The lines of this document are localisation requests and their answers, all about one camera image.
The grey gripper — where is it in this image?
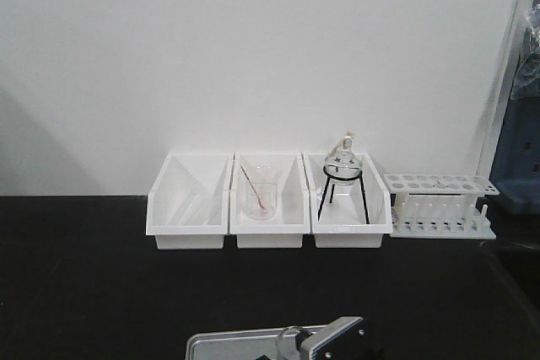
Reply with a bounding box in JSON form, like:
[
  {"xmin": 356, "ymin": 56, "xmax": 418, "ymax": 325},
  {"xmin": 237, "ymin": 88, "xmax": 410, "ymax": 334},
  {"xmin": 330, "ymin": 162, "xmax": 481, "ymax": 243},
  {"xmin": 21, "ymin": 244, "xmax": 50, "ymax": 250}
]
[{"xmin": 275, "ymin": 316, "xmax": 365, "ymax": 359}]

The silver metal tray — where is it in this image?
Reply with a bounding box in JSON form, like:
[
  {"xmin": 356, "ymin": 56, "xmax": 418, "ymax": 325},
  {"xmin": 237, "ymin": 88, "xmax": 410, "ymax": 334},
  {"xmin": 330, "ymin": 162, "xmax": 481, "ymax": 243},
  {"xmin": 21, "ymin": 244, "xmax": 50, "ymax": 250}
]
[{"xmin": 185, "ymin": 326, "xmax": 300, "ymax": 359}]

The clear glass beaker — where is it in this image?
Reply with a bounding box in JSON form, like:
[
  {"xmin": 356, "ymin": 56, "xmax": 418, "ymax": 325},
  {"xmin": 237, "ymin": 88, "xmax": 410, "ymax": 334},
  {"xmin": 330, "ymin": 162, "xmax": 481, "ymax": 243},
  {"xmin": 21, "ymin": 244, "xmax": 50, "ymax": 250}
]
[{"xmin": 240, "ymin": 165, "xmax": 282, "ymax": 221}]

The white right storage bin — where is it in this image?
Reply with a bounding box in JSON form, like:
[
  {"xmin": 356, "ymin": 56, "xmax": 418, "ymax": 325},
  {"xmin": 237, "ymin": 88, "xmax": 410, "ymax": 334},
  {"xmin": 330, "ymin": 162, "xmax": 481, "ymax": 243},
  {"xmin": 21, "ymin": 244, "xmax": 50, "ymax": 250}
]
[{"xmin": 303, "ymin": 153, "xmax": 392, "ymax": 248}]

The white storage bin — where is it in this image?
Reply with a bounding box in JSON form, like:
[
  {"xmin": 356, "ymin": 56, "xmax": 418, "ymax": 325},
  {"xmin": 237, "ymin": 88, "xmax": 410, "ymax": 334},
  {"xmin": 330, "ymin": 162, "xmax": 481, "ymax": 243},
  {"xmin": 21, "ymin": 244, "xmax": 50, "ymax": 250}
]
[
  {"xmin": 146, "ymin": 153, "xmax": 235, "ymax": 250},
  {"xmin": 229, "ymin": 153, "xmax": 311, "ymax": 249},
  {"xmin": 303, "ymin": 153, "xmax": 392, "ymax": 248}
]

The white middle storage bin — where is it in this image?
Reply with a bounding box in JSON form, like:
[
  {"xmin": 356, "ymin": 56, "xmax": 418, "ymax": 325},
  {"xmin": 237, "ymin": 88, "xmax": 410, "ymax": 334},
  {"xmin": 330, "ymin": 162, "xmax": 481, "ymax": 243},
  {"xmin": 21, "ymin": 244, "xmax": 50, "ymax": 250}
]
[{"xmin": 229, "ymin": 153, "xmax": 311, "ymax": 249}]

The white test tube rack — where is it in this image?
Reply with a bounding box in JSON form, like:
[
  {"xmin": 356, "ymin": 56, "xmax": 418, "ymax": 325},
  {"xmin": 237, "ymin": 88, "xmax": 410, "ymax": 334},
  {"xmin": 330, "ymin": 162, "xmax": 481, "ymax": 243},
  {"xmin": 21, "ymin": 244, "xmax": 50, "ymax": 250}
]
[{"xmin": 384, "ymin": 173, "xmax": 500, "ymax": 240}]

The round-bottom glass flask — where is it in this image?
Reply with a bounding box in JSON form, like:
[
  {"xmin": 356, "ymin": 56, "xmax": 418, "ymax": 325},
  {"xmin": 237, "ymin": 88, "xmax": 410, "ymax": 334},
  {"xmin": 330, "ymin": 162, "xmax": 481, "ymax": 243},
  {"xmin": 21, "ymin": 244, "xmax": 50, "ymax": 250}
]
[{"xmin": 323, "ymin": 132, "xmax": 363, "ymax": 186}]

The glass stirring rod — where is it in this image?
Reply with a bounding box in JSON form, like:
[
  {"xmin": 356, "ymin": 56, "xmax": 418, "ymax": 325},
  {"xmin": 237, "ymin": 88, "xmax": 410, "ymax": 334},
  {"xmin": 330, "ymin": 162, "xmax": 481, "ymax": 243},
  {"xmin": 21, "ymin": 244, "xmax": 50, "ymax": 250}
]
[{"xmin": 240, "ymin": 166, "xmax": 267, "ymax": 212}]

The white left storage bin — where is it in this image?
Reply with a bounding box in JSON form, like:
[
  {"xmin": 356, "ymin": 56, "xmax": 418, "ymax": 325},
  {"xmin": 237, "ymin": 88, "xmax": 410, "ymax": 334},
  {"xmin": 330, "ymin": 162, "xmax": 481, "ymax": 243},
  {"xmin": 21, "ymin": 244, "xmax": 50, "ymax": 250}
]
[{"xmin": 146, "ymin": 153, "xmax": 235, "ymax": 250}]

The grey pegboard drying rack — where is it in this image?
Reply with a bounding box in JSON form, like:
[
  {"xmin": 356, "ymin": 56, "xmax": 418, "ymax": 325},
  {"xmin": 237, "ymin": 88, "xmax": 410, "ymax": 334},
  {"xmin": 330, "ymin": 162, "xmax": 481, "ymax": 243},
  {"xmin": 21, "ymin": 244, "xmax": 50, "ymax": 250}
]
[{"xmin": 490, "ymin": 0, "xmax": 539, "ymax": 215}]

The plastic bag of pegs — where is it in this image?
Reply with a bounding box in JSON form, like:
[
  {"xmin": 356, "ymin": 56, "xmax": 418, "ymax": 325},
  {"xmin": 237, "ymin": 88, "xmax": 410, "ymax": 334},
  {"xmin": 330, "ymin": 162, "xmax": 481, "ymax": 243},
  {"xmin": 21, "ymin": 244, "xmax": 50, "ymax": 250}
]
[{"xmin": 510, "ymin": 0, "xmax": 539, "ymax": 100}]

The black wire tripod stand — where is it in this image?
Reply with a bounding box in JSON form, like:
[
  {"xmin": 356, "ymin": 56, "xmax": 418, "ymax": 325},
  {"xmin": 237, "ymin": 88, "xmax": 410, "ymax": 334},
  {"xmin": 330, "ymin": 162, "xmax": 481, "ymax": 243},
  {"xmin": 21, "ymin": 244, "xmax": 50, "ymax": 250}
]
[{"xmin": 316, "ymin": 164, "xmax": 371, "ymax": 224}]

